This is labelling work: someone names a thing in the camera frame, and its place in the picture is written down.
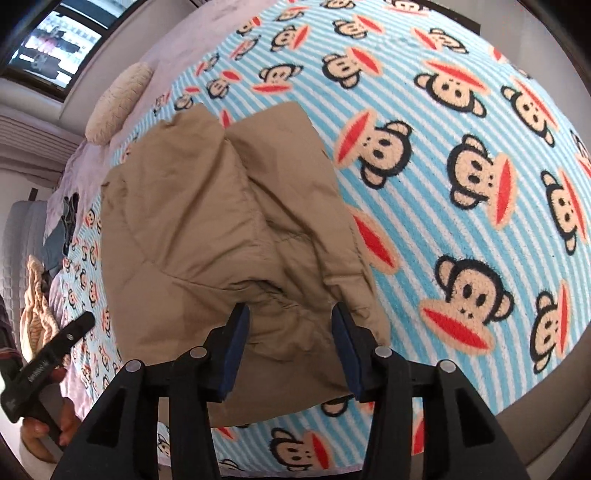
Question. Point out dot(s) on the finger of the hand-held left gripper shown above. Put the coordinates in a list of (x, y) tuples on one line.
[(74, 333)]

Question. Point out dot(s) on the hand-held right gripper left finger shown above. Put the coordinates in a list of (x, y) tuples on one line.
[(235, 350)]

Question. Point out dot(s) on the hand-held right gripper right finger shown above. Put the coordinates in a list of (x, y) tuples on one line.
[(348, 355)]

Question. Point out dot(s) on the khaki puffer jacket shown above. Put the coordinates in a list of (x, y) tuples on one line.
[(207, 221)]

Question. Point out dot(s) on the person's left hand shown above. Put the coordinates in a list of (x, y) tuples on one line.
[(69, 420)]

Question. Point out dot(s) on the yellow striped garment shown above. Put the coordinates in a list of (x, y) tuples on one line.
[(39, 304)]

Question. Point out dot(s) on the teal garment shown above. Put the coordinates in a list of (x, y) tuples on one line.
[(54, 244)]

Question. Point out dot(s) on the grey padded headboard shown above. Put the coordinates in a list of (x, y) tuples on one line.
[(21, 249)]

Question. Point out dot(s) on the monkey print striped blanket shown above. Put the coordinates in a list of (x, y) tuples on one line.
[(415, 207)]

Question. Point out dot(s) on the grey pleated curtain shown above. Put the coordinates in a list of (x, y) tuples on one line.
[(32, 147)]

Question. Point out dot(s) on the cream round pillow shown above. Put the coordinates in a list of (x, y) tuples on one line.
[(117, 104)]

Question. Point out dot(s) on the dark framed window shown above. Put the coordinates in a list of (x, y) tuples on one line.
[(60, 41)]

